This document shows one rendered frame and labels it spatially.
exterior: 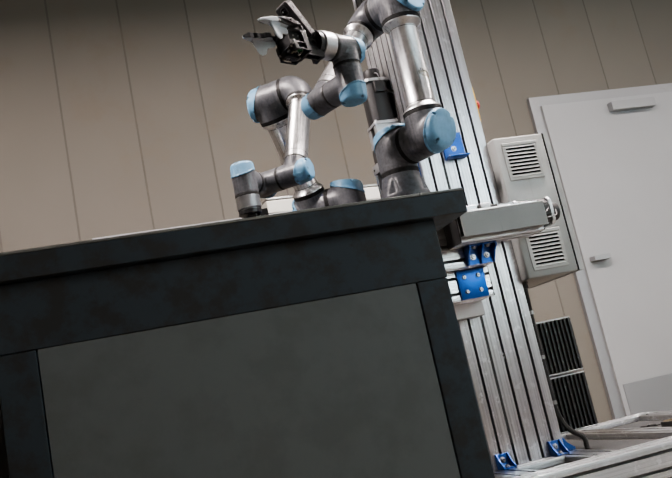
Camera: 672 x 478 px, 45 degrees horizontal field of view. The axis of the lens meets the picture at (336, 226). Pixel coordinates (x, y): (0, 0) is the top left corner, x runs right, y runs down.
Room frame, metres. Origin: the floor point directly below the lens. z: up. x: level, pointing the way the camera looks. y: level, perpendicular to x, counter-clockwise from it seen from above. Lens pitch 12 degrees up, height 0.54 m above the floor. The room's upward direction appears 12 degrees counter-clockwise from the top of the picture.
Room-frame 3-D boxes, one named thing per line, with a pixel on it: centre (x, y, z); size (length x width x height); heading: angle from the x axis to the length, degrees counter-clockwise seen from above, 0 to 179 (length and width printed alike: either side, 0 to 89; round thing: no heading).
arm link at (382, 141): (2.34, -0.22, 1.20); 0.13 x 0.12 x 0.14; 44
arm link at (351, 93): (2.08, -0.11, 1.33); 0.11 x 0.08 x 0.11; 44
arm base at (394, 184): (2.35, -0.22, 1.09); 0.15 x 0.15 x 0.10
